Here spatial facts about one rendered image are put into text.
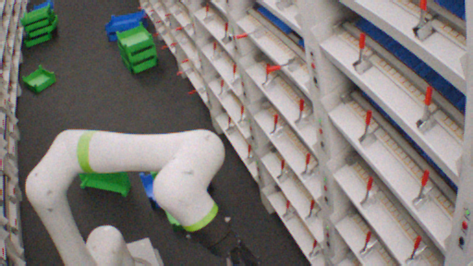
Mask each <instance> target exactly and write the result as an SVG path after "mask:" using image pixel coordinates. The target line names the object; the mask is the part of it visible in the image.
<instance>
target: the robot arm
mask: <svg viewBox="0 0 473 266"><path fill-rule="evenodd" d="M223 162H224V144H223V143H222V142H221V139H220V138H219V137H217V136H216V135H215V134H213V133H212V132H211V131H208V130H194V131H188V132H181V133H173V134H160V135H131V134H120V133H113V132H104V131H95V130H66V131H64V132H62V133H61V134H59V135H58V136H57V138H56V139H55V142H53V144H52V146H51V148H50V149H49V151H48V152H47V154H46V155H44V157H43V158H42V160H41V161H40V163H38V165H37V166H36V167H35V169H33V171H31V173H30V175H29V176H28V178H27V180H26V181H27V183H26V186H25V188H26V192H27V196H28V200H29V201H30V202H31V205H32V206H33V208H34V209H35V211H36V212H37V213H38V214H39V216H40V218H41V220H42V222H43V224H44V225H45V227H46V230H47V231H48V233H49V235H50V236H51V238H52V239H53V241H54V243H55V245H56V247H57V250H58V252H59V254H60V256H61V258H62V260H63V262H64V263H65V266H135V261H134V260H133V258H132V257H131V255H130V252H129V250H128V248H127V244H126V241H125V239H124V237H122V236H121V234H120V233H119V232H118V230H117V229H115V228H113V227H112V226H109V225H107V226H103V227H101V226H100V227H98V228H97V229H94V230H93V231H92V232H91V234H90V235H89V238H88V240H87V244H86V245H85V243H84V241H83V239H82V237H81V235H80V233H79V230H78V228H77V226H76V223H75V220H74V217H73V215H72V212H71V210H70V207H69V203H68V200H67V190H68V188H69V186H70V185H71V182H72V181H73V180H74V179H75V178H76V177H77V175H78V174H87V173H89V174H101V173H109V172H110V173H117V172H126V171H139V172H160V173H159V174H158V175H157V176H156V178H155V180H154V183H153V192H154V197H155V199H156V201H157V203H158V204H159V205H160V206H161V208H163V209H164V210H165V211H167V212H168V213H170V214H171V215H172V216H173V217H175V218H176V219H177V220H178V221H179V222H180V223H181V224H182V225H183V227H184V228H185V229H186V230H187V232H188V235H187V237H188V239H191V238H193V239H194V240H195V241H196V242H197V243H198V244H199V245H200V246H201V247H206V248H207V249H208V250H209V251H210V252H211V254H212V255H214V256H216V257H222V258H223V259H224V262H225V263H226V264H227V266H237V265H238V264H240V265H238V266H245V265H246V266H260V264H262V262H261V260H259V261H257V260H258V259H259V257H257V255H256V254H255V253H254V252H253V251H252V250H251V249H250V248H249V247H248V246H247V245H246V244H245V243H244V242H243V241H242V239H241V238H240V236H239V235H238V234H236V232H235V231H234V230H233V229H232V228H231V226H232V223H231V222H230V220H231V218H230V217H229V218H226V217H225V215H224V214H223V212H222V211H221V210H220V209H219V207H218V205H217V204H216V202H215V201H214V200H212V198H211V197H210V195H209V194H208V192H207V187H208V186H209V184H210V181H211V180H212V178H213V176H214V175H215V173H216V172H218V171H219V170H220V168H221V167H222V165H223Z"/></svg>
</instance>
